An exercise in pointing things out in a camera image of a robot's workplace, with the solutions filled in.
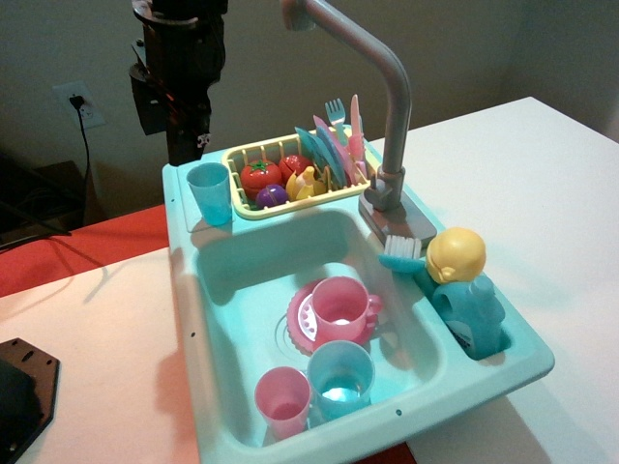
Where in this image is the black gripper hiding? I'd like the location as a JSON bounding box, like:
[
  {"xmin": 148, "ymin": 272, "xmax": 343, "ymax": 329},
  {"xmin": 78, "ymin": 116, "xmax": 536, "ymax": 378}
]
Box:
[{"xmin": 129, "ymin": 65, "xmax": 212, "ymax": 166}]

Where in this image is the blue plastic cup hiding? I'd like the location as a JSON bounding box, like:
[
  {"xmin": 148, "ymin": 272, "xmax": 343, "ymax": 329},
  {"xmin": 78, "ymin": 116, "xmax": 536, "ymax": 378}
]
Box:
[{"xmin": 187, "ymin": 162, "xmax": 232, "ymax": 226}]

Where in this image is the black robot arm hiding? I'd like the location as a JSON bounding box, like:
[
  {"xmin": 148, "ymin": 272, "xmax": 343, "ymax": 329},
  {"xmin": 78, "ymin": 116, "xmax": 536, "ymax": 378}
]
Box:
[{"xmin": 130, "ymin": 1, "xmax": 228, "ymax": 166}]

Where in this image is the teal toy sink unit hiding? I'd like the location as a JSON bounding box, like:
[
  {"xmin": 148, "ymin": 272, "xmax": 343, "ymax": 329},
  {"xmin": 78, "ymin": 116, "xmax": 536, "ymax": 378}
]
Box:
[{"xmin": 162, "ymin": 164, "xmax": 554, "ymax": 463}]

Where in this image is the pink cup in sink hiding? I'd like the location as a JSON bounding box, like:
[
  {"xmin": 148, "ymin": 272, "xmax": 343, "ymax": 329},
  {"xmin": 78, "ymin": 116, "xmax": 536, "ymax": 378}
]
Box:
[{"xmin": 254, "ymin": 366, "xmax": 311, "ymax": 440}]

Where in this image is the blue cup in sink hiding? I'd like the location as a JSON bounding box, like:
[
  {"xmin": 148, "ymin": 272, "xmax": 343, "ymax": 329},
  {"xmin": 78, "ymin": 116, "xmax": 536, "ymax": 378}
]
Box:
[{"xmin": 307, "ymin": 340, "xmax": 375, "ymax": 421}]

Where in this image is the red toy tomato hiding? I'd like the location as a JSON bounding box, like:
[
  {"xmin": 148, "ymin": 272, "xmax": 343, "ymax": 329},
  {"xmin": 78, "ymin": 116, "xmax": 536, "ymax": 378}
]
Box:
[{"xmin": 240, "ymin": 159, "xmax": 282, "ymax": 201}]

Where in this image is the red toy apple half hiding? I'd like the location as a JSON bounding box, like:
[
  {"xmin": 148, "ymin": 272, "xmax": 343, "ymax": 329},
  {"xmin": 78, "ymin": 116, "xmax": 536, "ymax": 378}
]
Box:
[{"xmin": 278, "ymin": 155, "xmax": 313, "ymax": 187}]

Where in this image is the yellow dish rack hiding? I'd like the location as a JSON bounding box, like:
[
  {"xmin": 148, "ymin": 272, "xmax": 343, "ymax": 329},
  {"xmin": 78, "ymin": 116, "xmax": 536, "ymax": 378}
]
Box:
[{"xmin": 221, "ymin": 133, "xmax": 369, "ymax": 220}]

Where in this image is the purple toy fruit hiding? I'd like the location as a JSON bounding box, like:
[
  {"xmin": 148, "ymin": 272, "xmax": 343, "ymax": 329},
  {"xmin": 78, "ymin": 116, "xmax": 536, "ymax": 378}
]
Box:
[{"xmin": 255, "ymin": 184, "xmax": 288, "ymax": 210}]

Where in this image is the yellow toy banana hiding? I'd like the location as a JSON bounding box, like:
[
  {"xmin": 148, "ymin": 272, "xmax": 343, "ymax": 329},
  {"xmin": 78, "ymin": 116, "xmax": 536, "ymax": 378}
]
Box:
[{"xmin": 285, "ymin": 166, "xmax": 327, "ymax": 201}]

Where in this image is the blue toy plate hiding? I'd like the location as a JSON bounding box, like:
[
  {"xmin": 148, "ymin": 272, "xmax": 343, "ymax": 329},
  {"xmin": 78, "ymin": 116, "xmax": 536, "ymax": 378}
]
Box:
[{"xmin": 295, "ymin": 127, "xmax": 333, "ymax": 170}]

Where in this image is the blue toy fork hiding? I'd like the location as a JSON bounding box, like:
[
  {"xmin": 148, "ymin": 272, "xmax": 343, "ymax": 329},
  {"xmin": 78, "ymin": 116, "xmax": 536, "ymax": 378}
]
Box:
[{"xmin": 325, "ymin": 99, "xmax": 347, "ymax": 146}]

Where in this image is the pink toy plate in rack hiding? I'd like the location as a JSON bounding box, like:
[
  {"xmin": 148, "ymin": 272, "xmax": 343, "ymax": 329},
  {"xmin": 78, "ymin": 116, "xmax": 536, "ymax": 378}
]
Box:
[{"xmin": 313, "ymin": 115, "xmax": 355, "ymax": 187}]

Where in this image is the pink toy knife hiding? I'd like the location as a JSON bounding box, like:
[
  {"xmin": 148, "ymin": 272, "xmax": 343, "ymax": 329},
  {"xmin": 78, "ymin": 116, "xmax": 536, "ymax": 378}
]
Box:
[{"xmin": 348, "ymin": 95, "xmax": 368, "ymax": 184}]

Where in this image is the red cloth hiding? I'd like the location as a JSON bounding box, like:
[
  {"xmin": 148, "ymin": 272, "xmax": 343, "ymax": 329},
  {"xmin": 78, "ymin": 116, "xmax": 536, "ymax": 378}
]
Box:
[{"xmin": 1, "ymin": 205, "xmax": 168, "ymax": 297}]

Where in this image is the grey toy faucet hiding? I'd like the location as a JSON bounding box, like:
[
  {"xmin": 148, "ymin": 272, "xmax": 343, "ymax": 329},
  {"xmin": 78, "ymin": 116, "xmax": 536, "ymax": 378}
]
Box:
[{"xmin": 280, "ymin": 1, "xmax": 437, "ymax": 247}]

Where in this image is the pink saucer plate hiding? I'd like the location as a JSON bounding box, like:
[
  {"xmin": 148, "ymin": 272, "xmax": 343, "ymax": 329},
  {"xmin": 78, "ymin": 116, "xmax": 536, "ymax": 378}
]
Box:
[{"xmin": 286, "ymin": 279, "xmax": 380, "ymax": 356}]

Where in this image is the blue dish brush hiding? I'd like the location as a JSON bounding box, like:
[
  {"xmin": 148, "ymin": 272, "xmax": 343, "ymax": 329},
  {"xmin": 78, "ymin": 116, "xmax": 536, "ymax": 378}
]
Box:
[{"xmin": 378, "ymin": 235, "xmax": 425, "ymax": 274}]

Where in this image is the blue soap bottle yellow cap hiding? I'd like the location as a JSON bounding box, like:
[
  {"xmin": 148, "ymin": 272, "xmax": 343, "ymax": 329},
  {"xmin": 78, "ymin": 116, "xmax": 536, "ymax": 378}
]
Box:
[{"xmin": 422, "ymin": 227, "xmax": 505, "ymax": 361}]

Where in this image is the white wall outlet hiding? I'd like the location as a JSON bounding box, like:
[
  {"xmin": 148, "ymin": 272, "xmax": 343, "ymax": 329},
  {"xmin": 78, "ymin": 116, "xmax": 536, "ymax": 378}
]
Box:
[{"xmin": 51, "ymin": 80, "xmax": 105, "ymax": 129}]

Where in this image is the black power cable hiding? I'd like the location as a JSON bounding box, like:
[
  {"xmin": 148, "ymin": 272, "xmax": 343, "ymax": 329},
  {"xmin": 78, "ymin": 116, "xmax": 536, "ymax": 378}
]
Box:
[{"xmin": 0, "ymin": 95, "xmax": 107, "ymax": 272}]

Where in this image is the pink mug with handle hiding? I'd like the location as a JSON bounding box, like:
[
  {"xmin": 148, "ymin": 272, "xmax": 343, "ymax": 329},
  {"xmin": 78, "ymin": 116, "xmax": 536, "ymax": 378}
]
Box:
[{"xmin": 309, "ymin": 276, "xmax": 384, "ymax": 343}]

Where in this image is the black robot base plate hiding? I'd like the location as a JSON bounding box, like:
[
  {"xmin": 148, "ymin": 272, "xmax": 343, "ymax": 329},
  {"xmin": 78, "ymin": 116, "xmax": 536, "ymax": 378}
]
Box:
[{"xmin": 1, "ymin": 337, "xmax": 60, "ymax": 463}]

